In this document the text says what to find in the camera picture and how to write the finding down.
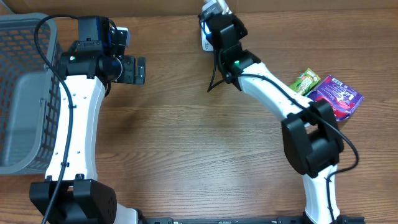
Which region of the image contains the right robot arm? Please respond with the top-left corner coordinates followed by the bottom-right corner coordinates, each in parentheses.
top-left (199, 12), bottom-right (345, 223)

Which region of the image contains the white tube with gold cap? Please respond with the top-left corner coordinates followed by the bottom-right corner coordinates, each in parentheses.
top-left (201, 0), bottom-right (232, 14)

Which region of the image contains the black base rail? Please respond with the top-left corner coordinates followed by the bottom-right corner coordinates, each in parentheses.
top-left (136, 215), bottom-right (365, 224)

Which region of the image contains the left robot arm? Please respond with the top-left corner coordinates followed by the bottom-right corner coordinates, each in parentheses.
top-left (29, 16), bottom-right (146, 224)

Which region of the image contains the purple snack package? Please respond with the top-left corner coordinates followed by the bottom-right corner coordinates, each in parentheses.
top-left (307, 75), bottom-right (364, 121)

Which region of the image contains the grey plastic basket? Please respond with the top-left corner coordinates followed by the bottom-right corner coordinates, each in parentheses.
top-left (1, 13), bottom-right (62, 175)

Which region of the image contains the green yellow snack pouch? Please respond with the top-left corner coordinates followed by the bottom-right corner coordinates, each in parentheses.
top-left (289, 68), bottom-right (321, 96)

